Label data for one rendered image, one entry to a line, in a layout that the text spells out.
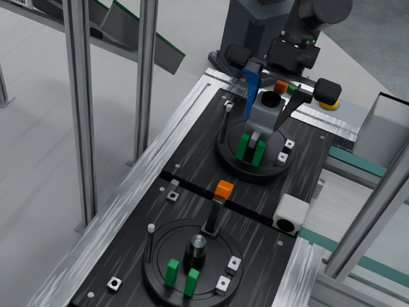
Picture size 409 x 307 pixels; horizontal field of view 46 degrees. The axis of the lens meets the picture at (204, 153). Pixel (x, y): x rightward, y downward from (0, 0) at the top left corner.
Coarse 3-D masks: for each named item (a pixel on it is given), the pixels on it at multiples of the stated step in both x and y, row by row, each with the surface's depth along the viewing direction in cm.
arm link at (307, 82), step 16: (288, 32) 73; (304, 32) 72; (240, 48) 74; (240, 64) 74; (272, 64) 74; (288, 80) 75; (304, 80) 74; (320, 80) 72; (320, 96) 77; (336, 96) 71
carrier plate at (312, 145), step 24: (216, 96) 92; (216, 120) 88; (288, 120) 91; (192, 144) 83; (312, 144) 87; (168, 168) 79; (192, 168) 79; (216, 168) 80; (312, 168) 83; (240, 192) 77; (264, 192) 78; (288, 192) 79; (312, 192) 80; (264, 216) 75
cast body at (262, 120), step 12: (264, 96) 74; (276, 96) 75; (252, 108) 74; (264, 108) 74; (276, 108) 74; (252, 120) 76; (264, 120) 75; (276, 120) 74; (252, 132) 77; (264, 132) 76; (252, 144) 76
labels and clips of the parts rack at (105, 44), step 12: (0, 0) 79; (12, 0) 53; (24, 0) 52; (24, 12) 78; (36, 12) 78; (48, 24) 78; (60, 24) 77; (96, 36) 76; (108, 48) 76; (120, 48) 75; (132, 60) 75
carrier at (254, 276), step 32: (160, 192) 75; (192, 192) 76; (128, 224) 71; (160, 224) 71; (192, 224) 70; (224, 224) 73; (256, 224) 74; (128, 256) 67; (160, 256) 66; (192, 256) 63; (224, 256) 67; (256, 256) 70; (288, 256) 71; (96, 288) 63; (128, 288) 64; (160, 288) 63; (192, 288) 61; (224, 288) 62; (256, 288) 67
